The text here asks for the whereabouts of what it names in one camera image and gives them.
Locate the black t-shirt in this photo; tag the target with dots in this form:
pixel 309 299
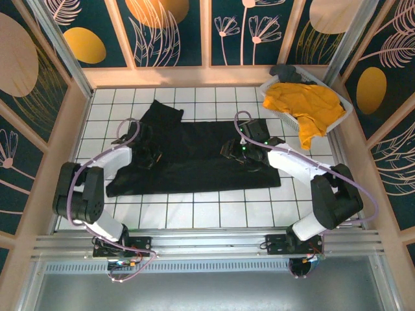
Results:
pixel 197 162

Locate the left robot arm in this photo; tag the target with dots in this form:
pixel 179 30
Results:
pixel 81 194

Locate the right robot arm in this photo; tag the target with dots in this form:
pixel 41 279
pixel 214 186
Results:
pixel 334 201

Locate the yellow t-shirt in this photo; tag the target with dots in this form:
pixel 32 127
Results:
pixel 304 103

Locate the dark grey garment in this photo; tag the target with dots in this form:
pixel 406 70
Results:
pixel 285 73

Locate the white plastic laundry basket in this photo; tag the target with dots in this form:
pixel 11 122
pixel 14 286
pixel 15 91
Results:
pixel 343 108

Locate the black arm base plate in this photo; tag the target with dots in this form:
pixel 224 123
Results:
pixel 275 243
pixel 139 243

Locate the aluminium mounting rail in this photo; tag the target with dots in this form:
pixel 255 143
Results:
pixel 207 239

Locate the aluminium frame post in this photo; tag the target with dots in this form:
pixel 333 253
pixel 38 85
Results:
pixel 65 52
pixel 348 42

